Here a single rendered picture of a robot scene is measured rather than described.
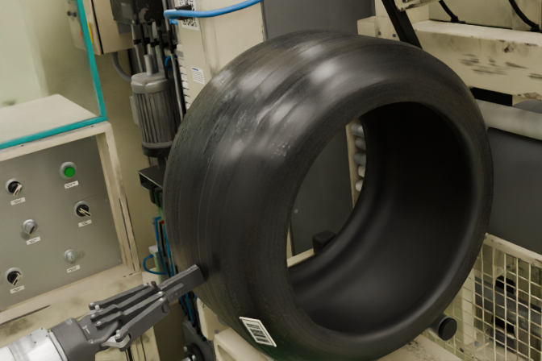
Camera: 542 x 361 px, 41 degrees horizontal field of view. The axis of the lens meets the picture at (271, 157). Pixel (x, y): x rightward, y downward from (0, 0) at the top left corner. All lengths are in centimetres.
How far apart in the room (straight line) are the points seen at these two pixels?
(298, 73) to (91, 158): 73
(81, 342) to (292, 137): 42
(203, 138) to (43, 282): 73
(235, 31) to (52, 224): 63
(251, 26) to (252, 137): 42
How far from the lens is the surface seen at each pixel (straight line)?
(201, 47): 141
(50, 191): 169
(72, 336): 110
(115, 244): 178
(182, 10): 139
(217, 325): 154
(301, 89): 107
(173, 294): 114
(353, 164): 180
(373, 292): 150
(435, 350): 154
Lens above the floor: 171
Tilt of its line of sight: 20 degrees down
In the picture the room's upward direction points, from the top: 7 degrees counter-clockwise
